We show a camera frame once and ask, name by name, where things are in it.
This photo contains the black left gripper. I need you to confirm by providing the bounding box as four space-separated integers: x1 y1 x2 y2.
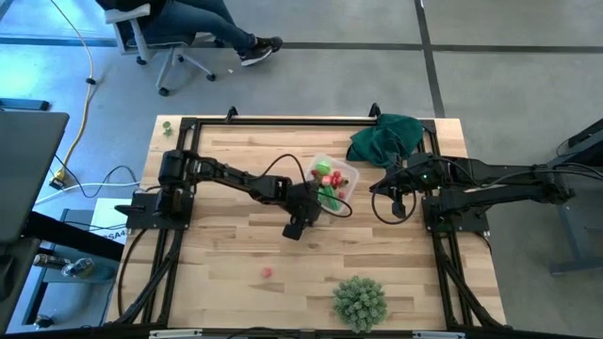
281 181 325 242

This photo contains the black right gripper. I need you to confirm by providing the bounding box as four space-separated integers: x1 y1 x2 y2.
369 152 447 219

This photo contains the long green toy pepper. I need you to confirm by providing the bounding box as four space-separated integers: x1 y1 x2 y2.
319 186 343 213

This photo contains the clear plastic tupperware container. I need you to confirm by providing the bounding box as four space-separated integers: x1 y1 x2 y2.
303 152 361 214

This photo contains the dark green cloth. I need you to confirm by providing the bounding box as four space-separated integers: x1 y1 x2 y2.
346 112 424 170

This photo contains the artificial green spiky plant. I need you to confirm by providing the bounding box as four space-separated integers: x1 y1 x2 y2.
332 276 388 333

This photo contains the white printed sign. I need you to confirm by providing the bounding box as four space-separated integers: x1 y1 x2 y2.
89 197 133 246

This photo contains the grey metal desk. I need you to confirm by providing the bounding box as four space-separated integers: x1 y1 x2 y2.
548 117 603 277

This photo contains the person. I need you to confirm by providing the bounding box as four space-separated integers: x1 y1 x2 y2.
96 0 285 67

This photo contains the clear bottle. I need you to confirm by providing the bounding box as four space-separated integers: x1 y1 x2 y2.
59 256 94 279

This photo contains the white and black office chair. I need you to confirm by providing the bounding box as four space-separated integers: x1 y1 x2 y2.
104 3 218 98

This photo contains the dark grey desk top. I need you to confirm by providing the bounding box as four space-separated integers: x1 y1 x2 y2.
0 110 71 244

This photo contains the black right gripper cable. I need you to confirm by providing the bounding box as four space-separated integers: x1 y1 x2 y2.
371 182 418 226

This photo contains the black aluminium table frame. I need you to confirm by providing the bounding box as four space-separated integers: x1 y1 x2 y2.
107 103 508 331

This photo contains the silver aluminium bracket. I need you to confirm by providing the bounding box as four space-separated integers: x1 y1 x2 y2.
413 331 465 339
149 329 204 339

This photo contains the yellow cable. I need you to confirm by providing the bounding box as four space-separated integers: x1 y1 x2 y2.
49 0 95 183

